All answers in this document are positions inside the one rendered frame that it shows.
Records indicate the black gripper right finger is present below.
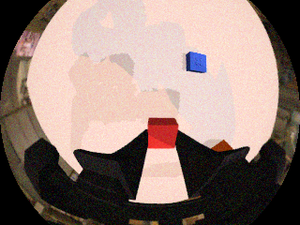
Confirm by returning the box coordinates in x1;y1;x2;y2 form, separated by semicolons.
175;130;250;199

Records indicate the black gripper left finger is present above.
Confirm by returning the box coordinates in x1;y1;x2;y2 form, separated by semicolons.
72;130;149;200

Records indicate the blue block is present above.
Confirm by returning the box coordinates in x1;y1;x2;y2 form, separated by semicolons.
185;52;207;74

